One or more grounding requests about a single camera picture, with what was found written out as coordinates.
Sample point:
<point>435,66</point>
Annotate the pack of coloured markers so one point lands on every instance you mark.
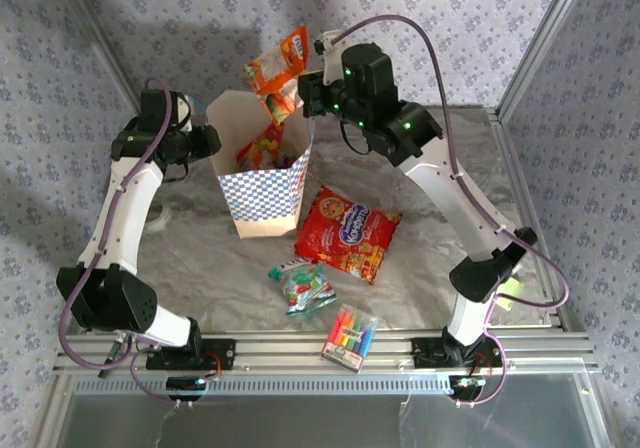
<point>350,340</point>

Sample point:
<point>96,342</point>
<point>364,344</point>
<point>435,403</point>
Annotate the aluminium side rail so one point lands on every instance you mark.
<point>575,328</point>

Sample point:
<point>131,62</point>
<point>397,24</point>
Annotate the aluminium frame post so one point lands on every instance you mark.
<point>100,33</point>
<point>545,38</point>

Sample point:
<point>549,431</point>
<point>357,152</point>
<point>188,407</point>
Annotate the white tape roll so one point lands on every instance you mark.
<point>164,220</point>

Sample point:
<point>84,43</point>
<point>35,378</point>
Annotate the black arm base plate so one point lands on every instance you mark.
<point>425,354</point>
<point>225,353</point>

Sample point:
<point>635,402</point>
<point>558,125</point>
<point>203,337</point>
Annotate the blue checkered paper bag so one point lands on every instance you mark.
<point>260,203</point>

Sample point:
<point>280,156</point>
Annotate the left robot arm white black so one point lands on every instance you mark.
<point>125,218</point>

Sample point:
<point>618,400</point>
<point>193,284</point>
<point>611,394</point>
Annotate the small circuit board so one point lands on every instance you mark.
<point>467,384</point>
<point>187,383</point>

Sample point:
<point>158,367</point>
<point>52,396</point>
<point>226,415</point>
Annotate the large red snack bag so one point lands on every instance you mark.
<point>345,240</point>

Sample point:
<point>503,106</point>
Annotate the aluminium mounting rail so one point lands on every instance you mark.
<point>300,350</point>

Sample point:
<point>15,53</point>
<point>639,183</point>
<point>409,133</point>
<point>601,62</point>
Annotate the orange snack packet white back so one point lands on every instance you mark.
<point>280,63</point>

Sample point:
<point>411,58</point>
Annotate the teal red Fox's candy packet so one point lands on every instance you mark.
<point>302,288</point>

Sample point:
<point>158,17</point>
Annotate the colourful candy bag pink edges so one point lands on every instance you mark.
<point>262,148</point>

